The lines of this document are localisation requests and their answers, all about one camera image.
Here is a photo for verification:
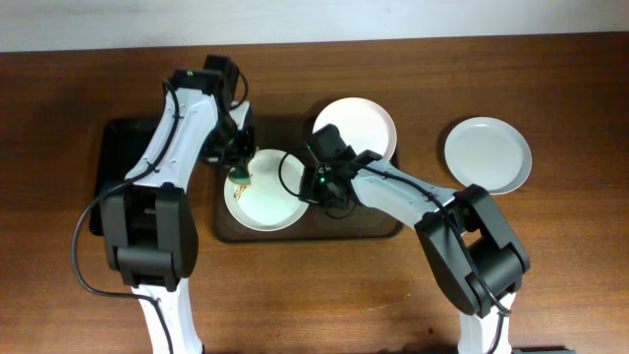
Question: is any green yellow sponge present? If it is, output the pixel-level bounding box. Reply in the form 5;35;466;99
227;155;253;186

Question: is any white plate bottom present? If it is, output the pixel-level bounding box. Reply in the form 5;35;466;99
223;149;309;232

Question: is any white plate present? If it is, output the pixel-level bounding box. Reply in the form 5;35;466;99
223;149;309;232
313;97;397;160
443;117;533;195

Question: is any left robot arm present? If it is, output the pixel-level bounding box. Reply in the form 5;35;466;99
98;55;256;353

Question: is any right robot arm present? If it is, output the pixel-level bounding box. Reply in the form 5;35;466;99
299;124;530;353

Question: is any black rectangular tray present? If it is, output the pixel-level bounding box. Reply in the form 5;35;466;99
93;117;159;238

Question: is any white plate top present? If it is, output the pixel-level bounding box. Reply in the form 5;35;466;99
313;97;397;160

